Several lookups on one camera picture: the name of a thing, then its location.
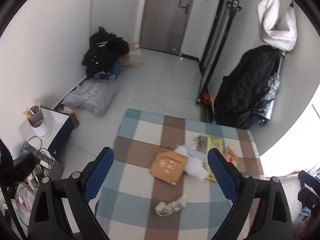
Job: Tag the silver folded umbrella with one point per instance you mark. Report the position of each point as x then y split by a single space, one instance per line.
271 92

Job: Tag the orange brown paper packet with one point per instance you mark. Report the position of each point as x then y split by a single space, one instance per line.
167 166

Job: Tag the grey plastic parcel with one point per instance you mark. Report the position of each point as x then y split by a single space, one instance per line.
95 96

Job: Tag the blue box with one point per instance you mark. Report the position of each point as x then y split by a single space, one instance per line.
115 70

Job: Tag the white hanging bag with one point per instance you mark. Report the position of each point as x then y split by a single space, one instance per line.
277 37

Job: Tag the grey speckled storage box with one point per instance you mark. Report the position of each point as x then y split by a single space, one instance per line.
56 168

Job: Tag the bundle of wooden chopsticks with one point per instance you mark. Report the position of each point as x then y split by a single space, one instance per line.
28 112

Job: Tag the grey door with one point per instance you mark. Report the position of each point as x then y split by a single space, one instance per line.
160 17

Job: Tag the black folded stand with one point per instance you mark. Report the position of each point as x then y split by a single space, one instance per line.
220 30

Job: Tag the orange tool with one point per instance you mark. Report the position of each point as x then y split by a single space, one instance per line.
206 98

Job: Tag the small orange snack packet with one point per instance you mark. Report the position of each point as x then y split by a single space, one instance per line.
231 156

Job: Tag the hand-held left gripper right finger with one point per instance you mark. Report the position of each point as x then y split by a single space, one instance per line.
222 175

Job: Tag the black garment bag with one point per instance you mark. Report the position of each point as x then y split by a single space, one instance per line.
245 90

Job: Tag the checkered tablecloth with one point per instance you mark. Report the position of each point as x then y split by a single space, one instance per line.
140 180

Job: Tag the black jacket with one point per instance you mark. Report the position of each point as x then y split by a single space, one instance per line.
100 52

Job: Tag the yellow printed plastic bag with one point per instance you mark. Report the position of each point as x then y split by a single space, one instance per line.
215 143

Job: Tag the navy white shoe box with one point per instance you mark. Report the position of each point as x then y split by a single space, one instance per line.
60 135

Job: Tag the black furry cloth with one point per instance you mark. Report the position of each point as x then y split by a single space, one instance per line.
22 166

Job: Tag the white green wrapper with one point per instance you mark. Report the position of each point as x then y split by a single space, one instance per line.
170 206

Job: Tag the bright window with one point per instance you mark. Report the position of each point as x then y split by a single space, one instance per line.
300 142

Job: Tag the white utensil holder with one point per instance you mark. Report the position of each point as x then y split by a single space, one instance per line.
41 127

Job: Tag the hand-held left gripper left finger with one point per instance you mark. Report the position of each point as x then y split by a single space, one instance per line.
98 177

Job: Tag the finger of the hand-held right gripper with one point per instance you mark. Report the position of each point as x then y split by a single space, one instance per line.
307 177
310 201

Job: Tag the beige bag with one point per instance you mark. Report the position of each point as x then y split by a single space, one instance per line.
135 57

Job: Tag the clear plastic bag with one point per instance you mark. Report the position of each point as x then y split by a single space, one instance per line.
195 166

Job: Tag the small brown cardboard box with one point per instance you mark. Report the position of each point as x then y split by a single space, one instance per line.
74 121

